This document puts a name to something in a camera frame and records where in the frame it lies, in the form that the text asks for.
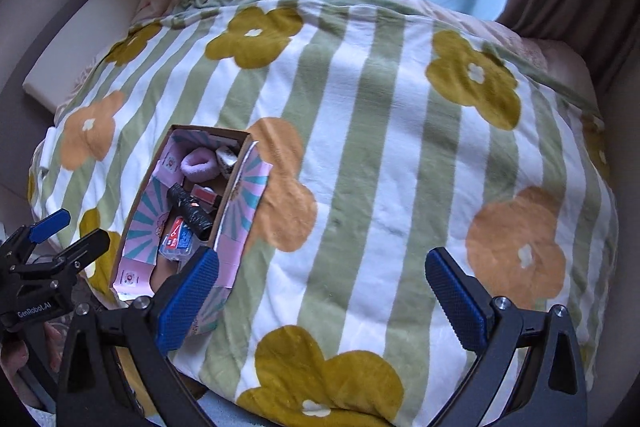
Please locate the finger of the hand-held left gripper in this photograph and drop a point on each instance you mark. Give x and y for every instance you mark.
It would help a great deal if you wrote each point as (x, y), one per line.
(80, 252)
(50, 224)

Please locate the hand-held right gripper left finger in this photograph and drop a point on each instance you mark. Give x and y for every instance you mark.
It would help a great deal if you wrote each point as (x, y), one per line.
(190, 297)

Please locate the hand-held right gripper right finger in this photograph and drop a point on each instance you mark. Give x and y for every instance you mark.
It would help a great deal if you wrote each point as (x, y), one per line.
(455, 302)

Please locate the floss box red blue label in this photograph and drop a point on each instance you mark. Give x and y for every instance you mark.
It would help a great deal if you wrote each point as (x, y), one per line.
(178, 237)

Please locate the cardboard box with pink lining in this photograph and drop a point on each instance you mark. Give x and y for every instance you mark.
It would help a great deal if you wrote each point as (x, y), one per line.
(150, 227)

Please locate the black trash bag roll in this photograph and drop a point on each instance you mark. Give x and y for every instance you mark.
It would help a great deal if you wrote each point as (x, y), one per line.
(192, 209)

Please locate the pink fluffy scrunchie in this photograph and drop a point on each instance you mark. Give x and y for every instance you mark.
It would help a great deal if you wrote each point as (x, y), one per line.
(197, 164)

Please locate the white tissue packet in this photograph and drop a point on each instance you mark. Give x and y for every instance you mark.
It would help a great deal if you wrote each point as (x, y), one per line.
(226, 158)

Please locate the person's left hand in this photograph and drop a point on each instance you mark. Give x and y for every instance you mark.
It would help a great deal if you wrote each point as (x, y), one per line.
(12, 362)

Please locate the white padded board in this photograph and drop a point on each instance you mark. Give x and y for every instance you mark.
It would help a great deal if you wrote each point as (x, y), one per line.
(75, 67)

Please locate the striped floral blanket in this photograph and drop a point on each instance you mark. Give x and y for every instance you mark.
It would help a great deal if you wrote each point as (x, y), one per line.
(375, 132)

